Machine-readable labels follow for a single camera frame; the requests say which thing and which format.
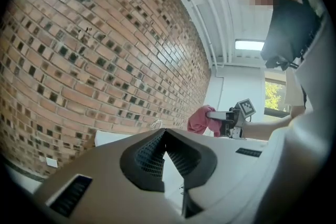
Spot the person's cream t-shirt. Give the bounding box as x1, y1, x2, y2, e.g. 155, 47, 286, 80
267, 15, 336, 205

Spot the pink cloth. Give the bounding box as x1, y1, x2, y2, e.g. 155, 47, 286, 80
187, 104, 223, 137

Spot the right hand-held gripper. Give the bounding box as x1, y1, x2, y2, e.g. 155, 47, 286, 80
207, 98, 257, 140

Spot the dark-framed window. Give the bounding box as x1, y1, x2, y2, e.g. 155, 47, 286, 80
264, 78, 287, 111

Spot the black chest monitor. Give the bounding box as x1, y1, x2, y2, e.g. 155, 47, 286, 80
260, 0, 322, 63

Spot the white ceiling pipe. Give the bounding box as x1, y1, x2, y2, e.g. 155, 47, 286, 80
198, 0, 236, 62
167, 0, 220, 68

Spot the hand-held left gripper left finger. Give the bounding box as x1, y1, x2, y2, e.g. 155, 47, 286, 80
34, 127, 184, 224

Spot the ceiling light panel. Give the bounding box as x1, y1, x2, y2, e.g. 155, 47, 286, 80
235, 39, 266, 51

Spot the black monitor mount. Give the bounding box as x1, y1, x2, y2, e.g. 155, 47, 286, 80
265, 56, 300, 70

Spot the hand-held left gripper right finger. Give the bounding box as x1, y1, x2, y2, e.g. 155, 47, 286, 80
165, 127, 271, 224

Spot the person's right forearm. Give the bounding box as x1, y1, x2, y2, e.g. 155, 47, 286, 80
243, 115, 295, 142

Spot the white wall socket plate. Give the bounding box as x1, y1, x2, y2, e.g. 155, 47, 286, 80
46, 156, 59, 168

